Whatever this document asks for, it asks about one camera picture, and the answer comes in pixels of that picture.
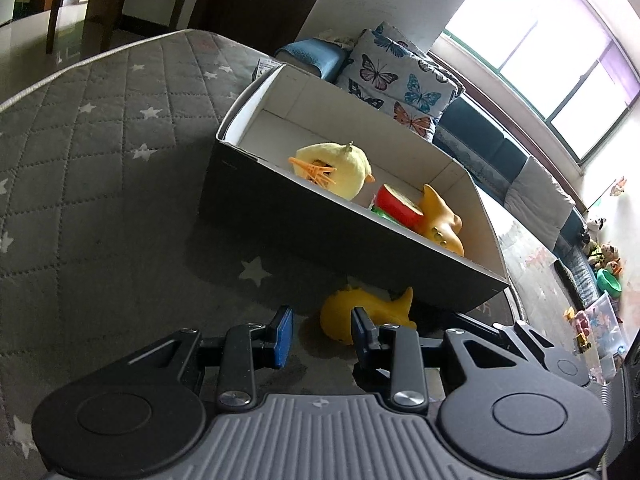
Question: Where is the brown plush toy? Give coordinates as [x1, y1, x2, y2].
[587, 242, 626, 271]

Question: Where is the window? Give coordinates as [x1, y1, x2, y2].
[442, 0, 640, 163]

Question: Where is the red toy apple half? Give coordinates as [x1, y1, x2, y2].
[374, 183, 426, 231]

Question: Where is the grey star quilted table cover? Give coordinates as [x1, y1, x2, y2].
[0, 29, 576, 461]

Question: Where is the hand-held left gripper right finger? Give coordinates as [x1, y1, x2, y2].
[350, 306, 546, 415]

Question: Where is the black and white plush toy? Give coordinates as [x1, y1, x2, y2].
[582, 214, 608, 243]

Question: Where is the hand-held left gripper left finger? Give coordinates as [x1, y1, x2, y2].
[122, 305, 293, 411]

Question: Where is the green bowl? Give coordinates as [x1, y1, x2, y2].
[596, 268, 624, 294]

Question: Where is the grey cushion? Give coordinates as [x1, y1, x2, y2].
[504, 156, 577, 252]

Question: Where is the large butterfly print pillow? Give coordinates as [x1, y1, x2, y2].
[334, 21, 466, 144]

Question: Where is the yellow plush with orange strands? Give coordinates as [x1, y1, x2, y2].
[289, 141, 377, 202]

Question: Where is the green packet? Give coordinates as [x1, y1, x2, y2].
[369, 200, 401, 224]

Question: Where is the yellow rubber animal toy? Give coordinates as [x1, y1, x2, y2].
[411, 184, 466, 258]
[320, 284, 418, 346]

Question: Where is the blue sofa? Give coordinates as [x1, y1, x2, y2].
[430, 94, 603, 313]

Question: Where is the clear plastic storage box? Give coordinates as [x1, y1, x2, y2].
[575, 292, 630, 361]

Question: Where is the blue folded blanket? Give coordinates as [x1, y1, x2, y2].
[274, 36, 353, 82]

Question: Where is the grey cardboard box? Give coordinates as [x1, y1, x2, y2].
[199, 58, 511, 313]

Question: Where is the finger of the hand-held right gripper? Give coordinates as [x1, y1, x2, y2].
[450, 310, 521, 343]

